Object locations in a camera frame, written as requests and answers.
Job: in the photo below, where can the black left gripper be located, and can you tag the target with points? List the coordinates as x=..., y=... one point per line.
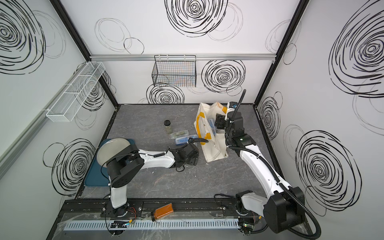
x=195, y=160

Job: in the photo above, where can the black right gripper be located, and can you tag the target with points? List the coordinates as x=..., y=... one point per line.
x=220, y=119

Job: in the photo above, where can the large blue mifly compass case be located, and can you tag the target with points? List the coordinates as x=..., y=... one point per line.
x=184, y=140

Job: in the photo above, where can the clear compass case green label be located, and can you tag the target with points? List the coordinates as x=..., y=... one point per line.
x=179, y=134

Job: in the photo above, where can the cream canvas bag yellow handles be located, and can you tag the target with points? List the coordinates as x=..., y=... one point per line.
x=215, y=149

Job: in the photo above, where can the blue compass set case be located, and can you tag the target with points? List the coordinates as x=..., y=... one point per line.
x=212, y=125

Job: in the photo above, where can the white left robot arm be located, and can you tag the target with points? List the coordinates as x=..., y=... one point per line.
x=146, y=159

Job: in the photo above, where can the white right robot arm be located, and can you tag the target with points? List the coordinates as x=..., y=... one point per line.
x=279, y=210

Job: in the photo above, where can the herb spice jar black lid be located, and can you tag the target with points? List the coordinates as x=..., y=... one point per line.
x=168, y=127

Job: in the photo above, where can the orange box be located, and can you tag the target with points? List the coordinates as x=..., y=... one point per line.
x=162, y=212

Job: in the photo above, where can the round metal plate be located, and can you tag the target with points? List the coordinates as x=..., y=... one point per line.
x=111, y=148

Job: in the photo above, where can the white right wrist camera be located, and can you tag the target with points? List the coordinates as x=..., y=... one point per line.
x=231, y=107

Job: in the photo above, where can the black wire basket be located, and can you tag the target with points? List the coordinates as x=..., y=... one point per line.
x=175, y=70

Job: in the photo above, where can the white slotted cable duct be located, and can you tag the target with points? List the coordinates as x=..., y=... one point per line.
x=181, y=224

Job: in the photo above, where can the white mesh wall shelf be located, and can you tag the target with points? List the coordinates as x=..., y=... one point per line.
x=83, y=92

